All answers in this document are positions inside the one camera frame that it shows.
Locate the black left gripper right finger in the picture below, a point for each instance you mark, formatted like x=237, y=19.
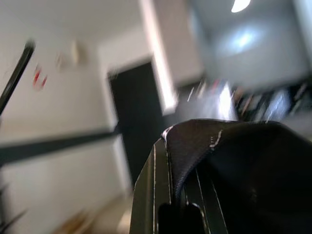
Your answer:
x=202, y=207

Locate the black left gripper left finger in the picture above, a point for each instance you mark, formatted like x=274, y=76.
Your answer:
x=151, y=182

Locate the black garment with white band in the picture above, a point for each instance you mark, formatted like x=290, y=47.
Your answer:
x=263, y=175

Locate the dark door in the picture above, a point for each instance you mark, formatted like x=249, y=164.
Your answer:
x=139, y=109

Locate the black metal pole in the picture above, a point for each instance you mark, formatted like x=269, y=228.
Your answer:
x=15, y=74

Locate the round ceiling light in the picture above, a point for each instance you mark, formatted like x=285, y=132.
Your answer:
x=240, y=5

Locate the red white wall sign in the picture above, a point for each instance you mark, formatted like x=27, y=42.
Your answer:
x=39, y=78

